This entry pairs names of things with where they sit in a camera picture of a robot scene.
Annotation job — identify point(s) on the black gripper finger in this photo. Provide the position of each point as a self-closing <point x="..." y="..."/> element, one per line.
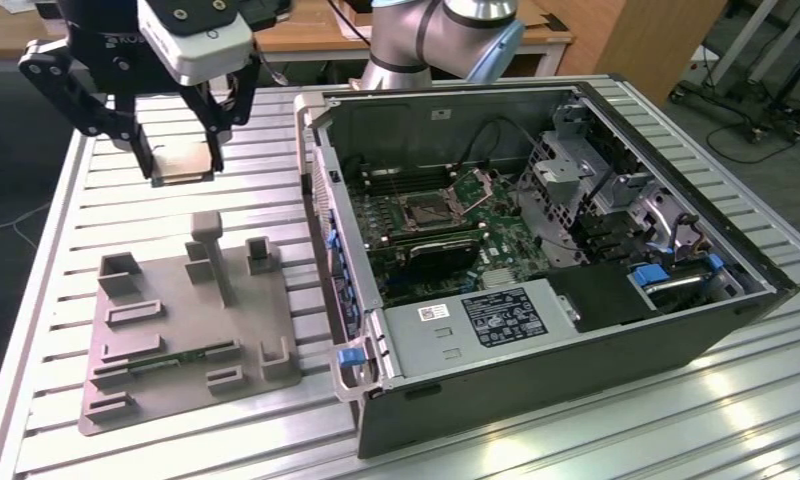
<point x="247" y="95"/>
<point x="47" y="65"/>

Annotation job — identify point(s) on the silver CPU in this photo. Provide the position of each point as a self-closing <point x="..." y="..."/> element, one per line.
<point x="183" y="162"/>

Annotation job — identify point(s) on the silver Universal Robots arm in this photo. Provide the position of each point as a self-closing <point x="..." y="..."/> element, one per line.
<point x="414" y="30"/>

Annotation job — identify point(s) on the black RAM slot bank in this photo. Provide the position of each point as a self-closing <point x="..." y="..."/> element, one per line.
<point x="414" y="179"/>
<point x="414" y="235"/>

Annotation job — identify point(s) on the CPU socket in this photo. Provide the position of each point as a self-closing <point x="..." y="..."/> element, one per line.
<point x="430" y="214"/>

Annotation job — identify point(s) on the wooden desk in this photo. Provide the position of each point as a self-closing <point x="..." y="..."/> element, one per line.
<point x="307" y="42"/>

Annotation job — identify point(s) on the black graphics card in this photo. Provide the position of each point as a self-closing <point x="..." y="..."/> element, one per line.
<point x="440" y="262"/>

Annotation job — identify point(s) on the grey parts rack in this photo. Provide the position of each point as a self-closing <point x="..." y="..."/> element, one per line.
<point x="240" y="320"/>

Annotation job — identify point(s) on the brown cardboard sheet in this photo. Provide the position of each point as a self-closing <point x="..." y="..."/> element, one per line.
<point x="540" y="20"/>

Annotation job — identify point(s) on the green motherboard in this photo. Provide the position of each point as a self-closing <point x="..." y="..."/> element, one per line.
<point x="507" y="245"/>

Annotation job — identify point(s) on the grey metal drive cage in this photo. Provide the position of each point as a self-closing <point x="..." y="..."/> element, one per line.
<point x="561" y="175"/>

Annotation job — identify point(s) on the silver chipset heatsink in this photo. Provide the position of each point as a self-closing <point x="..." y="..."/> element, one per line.
<point x="503" y="279"/>

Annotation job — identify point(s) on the green RAM stick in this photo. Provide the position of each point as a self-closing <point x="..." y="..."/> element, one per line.
<point x="174" y="361"/>

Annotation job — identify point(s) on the blue case latch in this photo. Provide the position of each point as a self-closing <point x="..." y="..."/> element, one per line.
<point x="350" y="359"/>

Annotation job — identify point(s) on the grey power supply unit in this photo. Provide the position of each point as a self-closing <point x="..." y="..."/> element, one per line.
<point x="427" y="345"/>

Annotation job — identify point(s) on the wooden cabinet panel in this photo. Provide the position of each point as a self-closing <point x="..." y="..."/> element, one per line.
<point x="641" y="45"/>

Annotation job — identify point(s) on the black plastic shroud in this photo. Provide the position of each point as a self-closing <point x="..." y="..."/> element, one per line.
<point x="601" y="295"/>

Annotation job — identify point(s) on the blue disk carrier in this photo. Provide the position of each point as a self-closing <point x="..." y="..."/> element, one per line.
<point x="649" y="277"/>

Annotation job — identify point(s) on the black open PC case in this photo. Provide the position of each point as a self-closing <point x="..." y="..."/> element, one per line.
<point x="574" y="390"/>

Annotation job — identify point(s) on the small blue plastic clip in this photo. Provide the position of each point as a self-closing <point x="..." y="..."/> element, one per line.
<point x="715" y="264"/>

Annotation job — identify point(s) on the black wheeled equipment stand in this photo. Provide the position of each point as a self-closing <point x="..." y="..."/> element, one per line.
<point x="767" y="107"/>

